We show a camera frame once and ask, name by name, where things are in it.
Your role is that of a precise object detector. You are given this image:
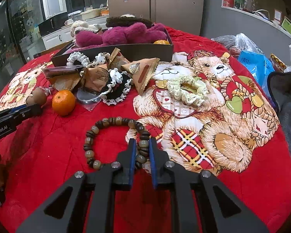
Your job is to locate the brown capybara toy keychain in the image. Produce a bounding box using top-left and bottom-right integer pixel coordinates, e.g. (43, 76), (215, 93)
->
(26, 87), (47, 106)

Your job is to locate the orange tangerine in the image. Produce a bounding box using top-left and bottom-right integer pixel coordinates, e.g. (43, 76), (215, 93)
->
(52, 90), (76, 116)

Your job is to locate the brown wooden bead bracelet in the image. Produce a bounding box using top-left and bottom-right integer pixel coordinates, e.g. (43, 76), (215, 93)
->
(83, 116), (151, 171)

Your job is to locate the white crochet scrunchie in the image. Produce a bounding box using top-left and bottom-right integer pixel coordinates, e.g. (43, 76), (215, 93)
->
(66, 52), (90, 66)

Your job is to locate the black white lace scrunchie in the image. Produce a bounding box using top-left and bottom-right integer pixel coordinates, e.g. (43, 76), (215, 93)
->
(99, 68), (132, 106)

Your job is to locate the brown triangular snack packet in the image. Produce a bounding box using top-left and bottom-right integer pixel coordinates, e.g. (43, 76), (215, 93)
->
(121, 58), (160, 95)

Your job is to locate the dark chocolate bar wrapper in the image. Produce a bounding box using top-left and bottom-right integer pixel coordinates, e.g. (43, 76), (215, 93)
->
(42, 65), (83, 78)

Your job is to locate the red bear print tablecloth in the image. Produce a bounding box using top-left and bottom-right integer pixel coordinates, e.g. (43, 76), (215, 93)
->
(0, 28), (291, 232)

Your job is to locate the white kitchen cabinet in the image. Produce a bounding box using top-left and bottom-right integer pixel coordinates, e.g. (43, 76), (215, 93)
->
(42, 15), (109, 50)

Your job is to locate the black microwave oven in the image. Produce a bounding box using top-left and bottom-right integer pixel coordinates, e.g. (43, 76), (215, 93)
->
(38, 12), (68, 37)

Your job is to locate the cream green scrunchie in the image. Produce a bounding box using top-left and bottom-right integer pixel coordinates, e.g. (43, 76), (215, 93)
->
(167, 75), (208, 107)

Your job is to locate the white plush bunny toy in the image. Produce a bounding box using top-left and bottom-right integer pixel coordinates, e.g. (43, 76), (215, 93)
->
(70, 21), (102, 37)

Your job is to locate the small brown snack packet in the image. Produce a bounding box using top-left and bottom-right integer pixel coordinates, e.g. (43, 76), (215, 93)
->
(108, 47), (130, 71)

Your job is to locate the cream plastic basin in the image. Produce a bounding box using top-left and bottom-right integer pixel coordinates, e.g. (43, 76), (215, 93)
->
(80, 9), (101, 20)

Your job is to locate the grey black cloth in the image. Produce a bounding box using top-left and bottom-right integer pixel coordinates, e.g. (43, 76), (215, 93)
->
(267, 72), (291, 155)

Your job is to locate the dark cardboard box tray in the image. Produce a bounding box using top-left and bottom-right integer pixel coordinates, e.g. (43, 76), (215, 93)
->
(51, 29), (173, 67)

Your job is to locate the blue plastic bag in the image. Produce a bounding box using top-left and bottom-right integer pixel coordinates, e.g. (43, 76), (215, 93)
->
(238, 50), (274, 97)

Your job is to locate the dark brown fuzzy scrunchie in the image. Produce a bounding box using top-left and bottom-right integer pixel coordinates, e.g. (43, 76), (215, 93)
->
(106, 16), (153, 28)

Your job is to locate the clear plastic bag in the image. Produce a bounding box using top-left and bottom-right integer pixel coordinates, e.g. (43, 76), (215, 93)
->
(212, 33), (263, 57)

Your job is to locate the magenta plush bear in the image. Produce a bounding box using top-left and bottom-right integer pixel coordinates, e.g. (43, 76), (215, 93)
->
(75, 22), (167, 48)

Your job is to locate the tangerine in box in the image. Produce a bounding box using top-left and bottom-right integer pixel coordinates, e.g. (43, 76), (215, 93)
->
(153, 39), (170, 45)

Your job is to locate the silver double door refrigerator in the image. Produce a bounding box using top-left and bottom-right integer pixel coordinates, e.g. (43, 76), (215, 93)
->
(108, 0), (204, 35)

